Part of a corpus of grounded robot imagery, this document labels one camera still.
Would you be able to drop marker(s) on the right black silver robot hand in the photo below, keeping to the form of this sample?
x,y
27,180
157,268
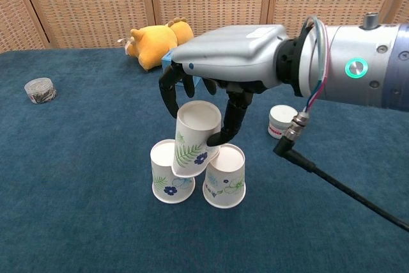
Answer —
x,y
230,55

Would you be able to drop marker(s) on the white floral paper cup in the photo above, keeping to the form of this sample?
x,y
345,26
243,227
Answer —
x,y
191,132
227,170
163,170

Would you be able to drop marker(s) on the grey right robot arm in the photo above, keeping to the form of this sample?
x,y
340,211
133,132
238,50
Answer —
x,y
367,46

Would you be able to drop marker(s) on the light blue cardboard box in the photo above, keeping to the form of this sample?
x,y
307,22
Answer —
x,y
166,62

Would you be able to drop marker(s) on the yellow plush toy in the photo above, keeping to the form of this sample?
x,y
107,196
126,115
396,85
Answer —
x,y
153,43

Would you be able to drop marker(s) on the small white plastic jar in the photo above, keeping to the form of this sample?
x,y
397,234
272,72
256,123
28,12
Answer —
x,y
281,119

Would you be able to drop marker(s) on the wicker folding screen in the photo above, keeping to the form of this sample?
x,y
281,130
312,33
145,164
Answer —
x,y
96,4

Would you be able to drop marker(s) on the dark blue table cloth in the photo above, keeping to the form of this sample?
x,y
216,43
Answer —
x,y
80,174

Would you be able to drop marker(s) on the clear round plastic jar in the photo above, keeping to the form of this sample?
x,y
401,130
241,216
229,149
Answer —
x,y
40,90

